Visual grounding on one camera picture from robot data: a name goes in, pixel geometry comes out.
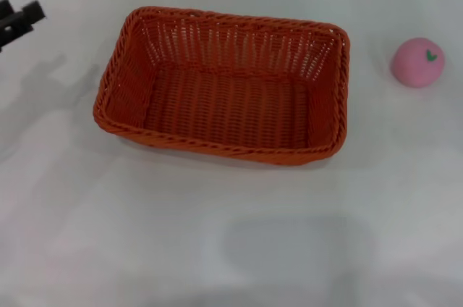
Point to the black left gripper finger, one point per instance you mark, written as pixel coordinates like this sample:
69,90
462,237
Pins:
33,11
5,6

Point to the pink peach toy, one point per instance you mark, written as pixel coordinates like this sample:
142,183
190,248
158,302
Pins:
416,66

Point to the orange woven plastic basket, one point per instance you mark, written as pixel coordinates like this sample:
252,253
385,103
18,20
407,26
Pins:
224,115

